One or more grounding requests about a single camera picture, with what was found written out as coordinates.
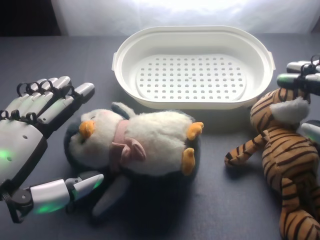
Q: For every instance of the striped orange plush tiger toy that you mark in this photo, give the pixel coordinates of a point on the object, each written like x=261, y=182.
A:
x=287, y=160

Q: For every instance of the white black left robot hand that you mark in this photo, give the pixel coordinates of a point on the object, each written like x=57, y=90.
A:
x=20, y=140

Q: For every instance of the grey table cloth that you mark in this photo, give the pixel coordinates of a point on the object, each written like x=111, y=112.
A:
x=37, y=57

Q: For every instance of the plush penguin with pink scarf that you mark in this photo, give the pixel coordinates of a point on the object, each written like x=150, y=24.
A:
x=150, y=135

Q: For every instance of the white perforated oval basket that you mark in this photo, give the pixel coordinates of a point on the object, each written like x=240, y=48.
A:
x=190, y=77

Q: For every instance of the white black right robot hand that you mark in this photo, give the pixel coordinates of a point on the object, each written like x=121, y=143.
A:
x=287, y=80

